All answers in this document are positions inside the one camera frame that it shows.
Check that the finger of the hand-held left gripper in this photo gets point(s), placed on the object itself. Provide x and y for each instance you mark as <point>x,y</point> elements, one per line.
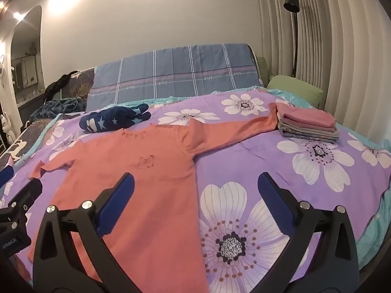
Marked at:
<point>6,175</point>
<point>27,192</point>

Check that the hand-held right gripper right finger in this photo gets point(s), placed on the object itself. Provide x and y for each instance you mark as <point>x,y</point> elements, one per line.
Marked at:
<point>273,201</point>

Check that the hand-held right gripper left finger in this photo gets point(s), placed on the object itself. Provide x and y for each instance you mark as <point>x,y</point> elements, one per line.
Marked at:
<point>117,204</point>

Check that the salmon pink long-sleeve shirt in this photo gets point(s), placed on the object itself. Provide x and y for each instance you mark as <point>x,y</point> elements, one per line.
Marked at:
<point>146,189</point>

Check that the white cat figurine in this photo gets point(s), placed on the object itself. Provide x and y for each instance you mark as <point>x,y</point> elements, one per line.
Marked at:
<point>7,128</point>

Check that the purple floral bed sheet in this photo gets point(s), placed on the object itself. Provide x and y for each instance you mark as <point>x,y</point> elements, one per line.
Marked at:
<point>244,158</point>

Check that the folded grey garment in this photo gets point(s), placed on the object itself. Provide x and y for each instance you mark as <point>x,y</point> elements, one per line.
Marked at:
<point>308,130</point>

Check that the navy star-print garment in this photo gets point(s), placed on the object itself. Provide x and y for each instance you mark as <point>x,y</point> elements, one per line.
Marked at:
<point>107,122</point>

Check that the blue fuzzy blanket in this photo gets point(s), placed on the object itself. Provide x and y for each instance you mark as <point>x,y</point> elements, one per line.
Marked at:
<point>61,105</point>

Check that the folded pink garment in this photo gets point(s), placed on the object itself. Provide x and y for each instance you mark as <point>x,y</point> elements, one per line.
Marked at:
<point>305,114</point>

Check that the black cloth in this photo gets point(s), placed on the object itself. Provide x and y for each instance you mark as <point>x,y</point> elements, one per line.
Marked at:
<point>58,87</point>

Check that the green pillow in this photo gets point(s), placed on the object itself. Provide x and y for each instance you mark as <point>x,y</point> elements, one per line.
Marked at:
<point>299,91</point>

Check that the blue plaid quilt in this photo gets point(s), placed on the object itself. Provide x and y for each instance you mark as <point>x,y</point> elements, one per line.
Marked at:
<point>183,73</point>

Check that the white pleated curtain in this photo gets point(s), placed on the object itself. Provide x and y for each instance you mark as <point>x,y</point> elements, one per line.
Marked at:
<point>351,67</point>

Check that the black floor lamp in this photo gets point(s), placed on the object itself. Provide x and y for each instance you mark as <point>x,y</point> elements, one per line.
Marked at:
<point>290,3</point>

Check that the arched wall mirror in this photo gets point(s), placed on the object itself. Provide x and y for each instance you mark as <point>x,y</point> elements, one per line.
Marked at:
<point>27,52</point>

